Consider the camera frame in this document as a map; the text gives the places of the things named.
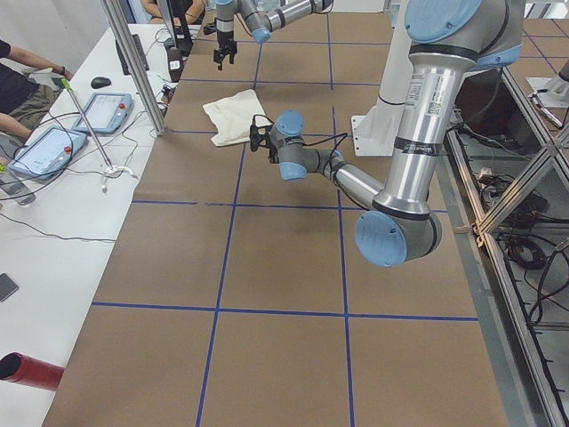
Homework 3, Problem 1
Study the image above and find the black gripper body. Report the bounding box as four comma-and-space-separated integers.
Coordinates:
267, 145, 278, 163
217, 31, 235, 54

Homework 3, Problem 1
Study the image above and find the white camera mast with base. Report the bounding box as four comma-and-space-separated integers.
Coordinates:
351, 1, 413, 157

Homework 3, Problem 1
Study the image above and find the far blue teach pendant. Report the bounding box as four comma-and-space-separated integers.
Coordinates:
84, 93, 133, 135

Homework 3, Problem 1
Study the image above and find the dark brown bottle with label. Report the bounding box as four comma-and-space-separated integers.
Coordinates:
166, 47, 184, 83

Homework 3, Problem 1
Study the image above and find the red cylinder tube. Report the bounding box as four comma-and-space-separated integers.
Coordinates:
1, 352, 65, 391

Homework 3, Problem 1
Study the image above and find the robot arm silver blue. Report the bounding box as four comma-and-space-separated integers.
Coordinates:
213, 0, 333, 70
267, 1, 525, 268

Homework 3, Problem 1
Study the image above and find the black pendant cable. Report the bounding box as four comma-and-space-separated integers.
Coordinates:
0, 106, 155, 245

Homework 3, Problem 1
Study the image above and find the black keyboard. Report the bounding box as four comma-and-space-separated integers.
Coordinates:
115, 33, 150, 77

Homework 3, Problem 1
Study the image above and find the black computer mouse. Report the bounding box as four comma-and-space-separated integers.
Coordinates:
91, 77, 112, 89

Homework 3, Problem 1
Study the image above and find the blue teach pendant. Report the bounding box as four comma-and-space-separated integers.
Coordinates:
84, 93, 133, 135
8, 126, 87, 181

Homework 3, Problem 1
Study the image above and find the clear plastic bottle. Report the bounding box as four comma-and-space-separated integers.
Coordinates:
1, 170, 36, 205

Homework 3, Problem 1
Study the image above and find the white long-sleeve printed shirt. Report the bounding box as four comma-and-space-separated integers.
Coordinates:
203, 89, 265, 147

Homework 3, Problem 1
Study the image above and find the aluminium frame post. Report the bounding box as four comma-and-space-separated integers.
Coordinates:
101, 0, 165, 136

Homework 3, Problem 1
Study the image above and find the aluminium side frame rail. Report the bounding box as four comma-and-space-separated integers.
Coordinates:
426, 26, 569, 427

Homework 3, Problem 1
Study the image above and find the person in black shirt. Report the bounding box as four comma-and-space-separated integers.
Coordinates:
1, 40, 74, 144

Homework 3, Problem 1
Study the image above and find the grey grabber stick green tip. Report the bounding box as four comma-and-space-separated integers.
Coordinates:
61, 77, 113, 173

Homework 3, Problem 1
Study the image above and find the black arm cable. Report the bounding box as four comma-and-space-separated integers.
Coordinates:
252, 113, 349, 179

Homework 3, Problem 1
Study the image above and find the near blue teach pendant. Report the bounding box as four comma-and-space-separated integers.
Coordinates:
8, 126, 87, 181

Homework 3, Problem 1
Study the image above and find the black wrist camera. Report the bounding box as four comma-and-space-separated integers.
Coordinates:
204, 22, 217, 36
249, 124, 272, 152

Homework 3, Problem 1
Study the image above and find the black smartphone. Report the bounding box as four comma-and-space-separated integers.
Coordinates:
0, 273, 20, 302

